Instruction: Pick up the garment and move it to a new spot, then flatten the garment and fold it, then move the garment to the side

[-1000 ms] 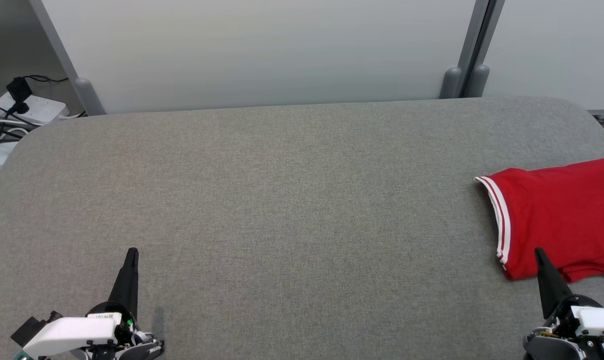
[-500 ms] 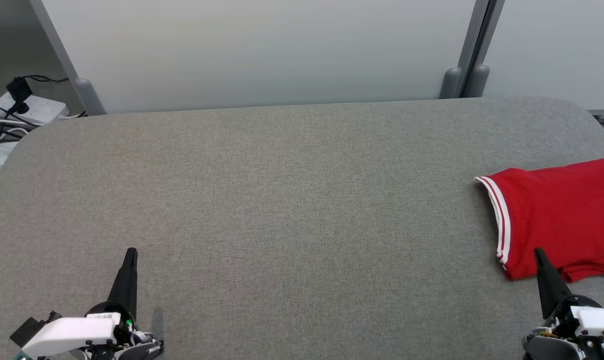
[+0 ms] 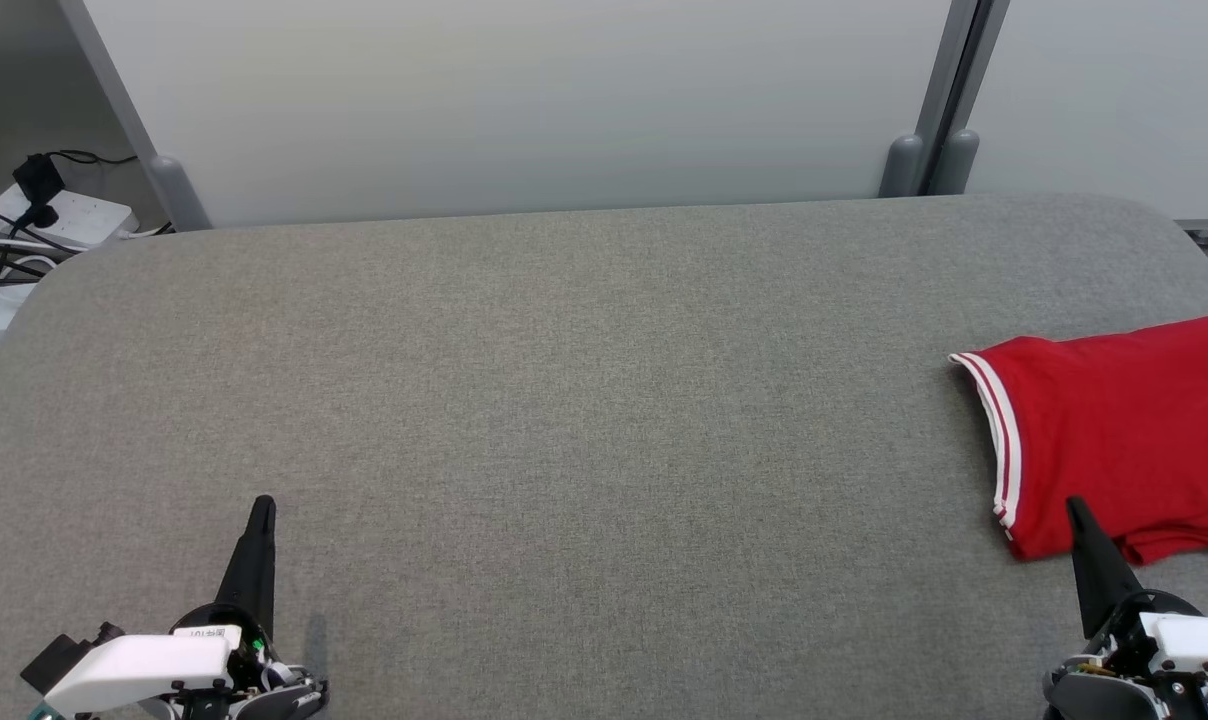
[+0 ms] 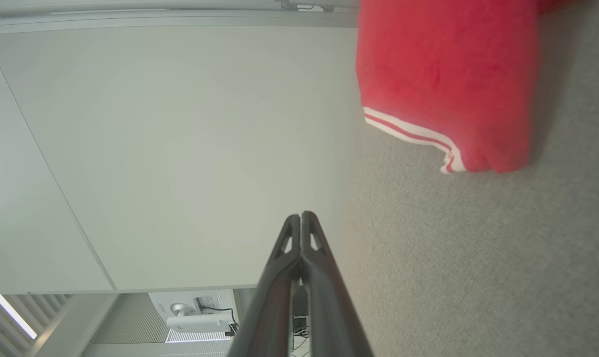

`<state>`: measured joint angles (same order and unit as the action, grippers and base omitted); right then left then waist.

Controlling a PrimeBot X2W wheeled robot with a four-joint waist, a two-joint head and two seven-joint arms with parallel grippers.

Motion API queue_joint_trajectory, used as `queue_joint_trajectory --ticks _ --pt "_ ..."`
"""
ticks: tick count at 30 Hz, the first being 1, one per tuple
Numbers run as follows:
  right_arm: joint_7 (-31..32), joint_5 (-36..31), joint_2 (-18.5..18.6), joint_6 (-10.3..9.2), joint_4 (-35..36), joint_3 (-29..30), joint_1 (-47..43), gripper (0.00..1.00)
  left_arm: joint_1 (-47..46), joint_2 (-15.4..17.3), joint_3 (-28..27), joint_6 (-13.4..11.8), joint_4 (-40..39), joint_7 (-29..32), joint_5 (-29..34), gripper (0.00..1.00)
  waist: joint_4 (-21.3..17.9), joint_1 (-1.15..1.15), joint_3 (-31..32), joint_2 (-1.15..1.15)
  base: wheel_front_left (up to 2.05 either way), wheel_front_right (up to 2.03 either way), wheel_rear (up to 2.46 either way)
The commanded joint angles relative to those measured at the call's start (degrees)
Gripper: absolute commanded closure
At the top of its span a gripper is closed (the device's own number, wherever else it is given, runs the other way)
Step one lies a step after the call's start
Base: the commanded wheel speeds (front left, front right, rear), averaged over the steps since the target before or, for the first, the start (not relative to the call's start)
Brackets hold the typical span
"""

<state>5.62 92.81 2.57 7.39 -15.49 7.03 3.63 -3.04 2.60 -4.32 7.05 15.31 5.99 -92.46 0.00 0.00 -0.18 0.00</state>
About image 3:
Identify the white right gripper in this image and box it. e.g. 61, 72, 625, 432
1066, 497, 1208, 683

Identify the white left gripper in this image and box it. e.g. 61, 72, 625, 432
46, 495, 278, 716

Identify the red jersey with white sleeves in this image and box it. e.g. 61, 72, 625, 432
949, 317, 1208, 561

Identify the white power strip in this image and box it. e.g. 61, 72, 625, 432
0, 185, 137, 251

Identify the black power adapter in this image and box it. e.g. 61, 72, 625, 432
12, 153, 65, 231

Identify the white partition panel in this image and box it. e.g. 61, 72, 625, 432
82, 0, 955, 229
967, 0, 1208, 223

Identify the white cable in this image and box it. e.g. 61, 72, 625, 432
0, 215, 60, 286

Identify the dark grey partition post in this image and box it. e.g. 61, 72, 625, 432
929, 0, 1011, 196

